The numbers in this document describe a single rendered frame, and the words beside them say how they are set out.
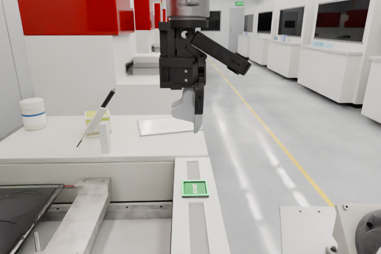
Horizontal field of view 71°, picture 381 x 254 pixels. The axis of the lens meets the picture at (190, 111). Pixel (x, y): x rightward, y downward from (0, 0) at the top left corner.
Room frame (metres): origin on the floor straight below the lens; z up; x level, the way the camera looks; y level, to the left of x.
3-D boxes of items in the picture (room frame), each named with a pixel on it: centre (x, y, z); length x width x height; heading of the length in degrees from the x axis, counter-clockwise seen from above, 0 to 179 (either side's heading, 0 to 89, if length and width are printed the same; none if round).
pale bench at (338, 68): (5.04, -2.93, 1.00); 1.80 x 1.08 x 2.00; 2
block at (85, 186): (0.60, 0.25, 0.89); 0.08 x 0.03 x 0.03; 92
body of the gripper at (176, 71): (0.49, 0.01, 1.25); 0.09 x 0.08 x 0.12; 92
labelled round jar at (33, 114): (0.85, 0.53, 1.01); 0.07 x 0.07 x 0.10
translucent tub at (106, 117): (0.80, 0.30, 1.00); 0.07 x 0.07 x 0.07; 20
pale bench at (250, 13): (11.63, -2.70, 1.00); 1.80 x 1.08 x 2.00; 2
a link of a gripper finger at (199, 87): (0.47, -0.01, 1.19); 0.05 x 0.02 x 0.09; 2
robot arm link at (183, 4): (0.49, 0.00, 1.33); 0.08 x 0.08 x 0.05
